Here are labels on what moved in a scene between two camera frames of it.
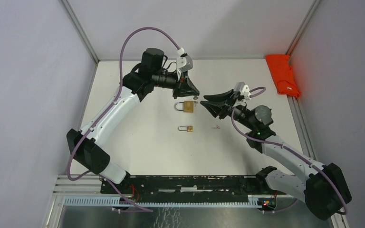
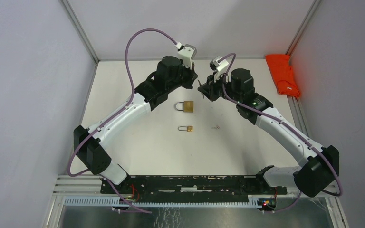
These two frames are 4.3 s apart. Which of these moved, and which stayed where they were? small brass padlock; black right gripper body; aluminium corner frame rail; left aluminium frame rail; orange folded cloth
Moved: black right gripper body
Stayed: left aluminium frame rail; orange folded cloth; small brass padlock; aluminium corner frame rail
